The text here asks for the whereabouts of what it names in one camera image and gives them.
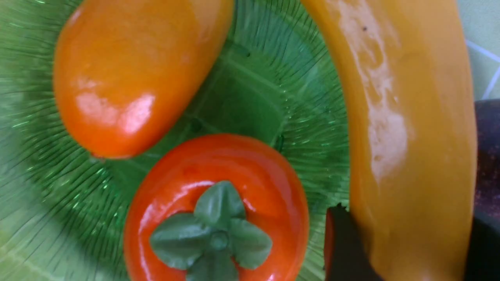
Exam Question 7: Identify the orange toy mango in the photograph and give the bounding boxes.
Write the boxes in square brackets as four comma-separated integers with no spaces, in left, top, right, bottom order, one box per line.
[52,0,235,159]

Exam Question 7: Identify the green checked tablecloth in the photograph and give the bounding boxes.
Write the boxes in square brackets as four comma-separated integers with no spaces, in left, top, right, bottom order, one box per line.
[457,0,500,101]

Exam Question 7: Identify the dark purple toy mangosteen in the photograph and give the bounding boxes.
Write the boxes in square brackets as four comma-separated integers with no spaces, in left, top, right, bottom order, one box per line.
[475,98,500,221]

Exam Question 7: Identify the orange toy persimmon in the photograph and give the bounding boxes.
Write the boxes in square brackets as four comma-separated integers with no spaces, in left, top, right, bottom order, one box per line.
[123,134,309,281]

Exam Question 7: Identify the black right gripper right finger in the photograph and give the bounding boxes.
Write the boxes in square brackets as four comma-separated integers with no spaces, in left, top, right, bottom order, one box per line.
[464,212,500,281]

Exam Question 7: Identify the yellow toy banana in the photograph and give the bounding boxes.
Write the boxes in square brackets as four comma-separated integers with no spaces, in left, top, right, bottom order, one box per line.
[302,0,477,281]

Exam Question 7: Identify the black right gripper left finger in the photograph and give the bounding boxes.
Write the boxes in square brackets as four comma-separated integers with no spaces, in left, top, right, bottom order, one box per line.
[323,203,382,281]

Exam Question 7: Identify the green leaf glass plate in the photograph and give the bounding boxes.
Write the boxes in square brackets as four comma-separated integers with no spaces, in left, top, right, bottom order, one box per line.
[0,0,349,281]

